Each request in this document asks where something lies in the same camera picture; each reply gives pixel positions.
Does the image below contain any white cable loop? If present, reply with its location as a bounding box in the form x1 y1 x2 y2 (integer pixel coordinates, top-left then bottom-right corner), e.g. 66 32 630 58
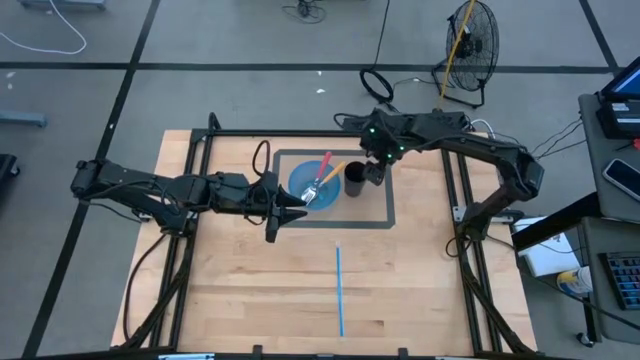
469 118 501 159

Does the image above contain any coiled black cable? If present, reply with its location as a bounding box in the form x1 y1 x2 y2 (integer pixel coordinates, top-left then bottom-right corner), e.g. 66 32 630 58
358 67 396 106

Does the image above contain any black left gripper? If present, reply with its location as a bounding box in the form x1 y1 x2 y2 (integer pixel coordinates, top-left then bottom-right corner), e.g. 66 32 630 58
244 171 309 245

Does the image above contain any red-handled metal fork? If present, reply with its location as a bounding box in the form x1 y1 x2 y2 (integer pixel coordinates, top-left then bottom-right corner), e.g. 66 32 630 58
301 151 334 205

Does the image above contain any black floor fan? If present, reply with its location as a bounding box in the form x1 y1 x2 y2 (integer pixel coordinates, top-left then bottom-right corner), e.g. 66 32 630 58
430 0 501 110

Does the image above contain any black laptop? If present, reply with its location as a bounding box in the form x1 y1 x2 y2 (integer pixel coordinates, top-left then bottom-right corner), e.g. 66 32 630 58
595 63 640 140

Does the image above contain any grey desk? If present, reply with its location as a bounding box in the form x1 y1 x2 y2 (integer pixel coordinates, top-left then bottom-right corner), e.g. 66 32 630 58
577 217 640 349
577 92 640 224

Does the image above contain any white box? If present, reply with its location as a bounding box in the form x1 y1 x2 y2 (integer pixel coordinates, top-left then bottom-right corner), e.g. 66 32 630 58
512 215 581 279

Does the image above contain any black keyboard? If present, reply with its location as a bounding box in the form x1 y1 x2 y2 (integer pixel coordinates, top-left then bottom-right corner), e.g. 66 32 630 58
598 249 640 311

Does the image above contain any black cable bundle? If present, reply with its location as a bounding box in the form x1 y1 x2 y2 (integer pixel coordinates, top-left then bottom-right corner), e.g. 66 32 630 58
282 0 329 25

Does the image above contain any grey floor bar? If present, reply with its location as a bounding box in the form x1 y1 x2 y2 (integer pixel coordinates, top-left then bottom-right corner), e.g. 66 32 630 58
0 109 49 129
18 0 107 11

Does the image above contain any blue translucent plastic bowl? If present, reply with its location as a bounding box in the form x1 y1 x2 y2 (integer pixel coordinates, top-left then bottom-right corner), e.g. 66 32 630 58
288 159 343 211

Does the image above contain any white floor cable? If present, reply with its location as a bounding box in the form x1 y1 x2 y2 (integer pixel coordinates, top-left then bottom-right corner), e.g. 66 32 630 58
0 0 88 56

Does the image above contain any yellow cable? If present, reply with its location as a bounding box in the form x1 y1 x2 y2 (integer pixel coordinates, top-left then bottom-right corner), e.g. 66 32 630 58
437 0 476 111

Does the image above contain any black diagonal beam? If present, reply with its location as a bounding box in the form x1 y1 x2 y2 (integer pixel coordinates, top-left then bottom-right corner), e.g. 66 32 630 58
510 192 604 253

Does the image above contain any long blue straw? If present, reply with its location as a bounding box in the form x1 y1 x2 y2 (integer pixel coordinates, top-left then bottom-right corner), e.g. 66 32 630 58
334 243 346 339

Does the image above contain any thin black floor cable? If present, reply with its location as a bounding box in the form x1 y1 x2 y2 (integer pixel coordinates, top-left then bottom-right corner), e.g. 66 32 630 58
372 0 392 71

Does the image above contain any grey tape square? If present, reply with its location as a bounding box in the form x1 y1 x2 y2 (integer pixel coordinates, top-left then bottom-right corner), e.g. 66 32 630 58
268 148 397 230

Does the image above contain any white wipes canister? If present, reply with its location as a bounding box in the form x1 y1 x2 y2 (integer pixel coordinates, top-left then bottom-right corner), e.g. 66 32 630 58
556 266 594 297

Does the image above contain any black smartphone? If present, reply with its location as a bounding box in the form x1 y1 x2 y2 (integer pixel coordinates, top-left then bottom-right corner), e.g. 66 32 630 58
602 158 640 203

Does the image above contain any black cylindrical cup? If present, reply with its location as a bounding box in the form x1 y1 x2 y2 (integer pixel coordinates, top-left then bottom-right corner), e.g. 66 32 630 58
343 160 369 198

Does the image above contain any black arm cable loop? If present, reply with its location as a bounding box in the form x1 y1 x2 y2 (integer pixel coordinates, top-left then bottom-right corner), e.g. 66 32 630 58
251 139 272 177

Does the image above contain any orange-handled metal spoon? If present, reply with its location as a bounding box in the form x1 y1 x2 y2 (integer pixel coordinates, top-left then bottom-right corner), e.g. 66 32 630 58
304 160 347 206

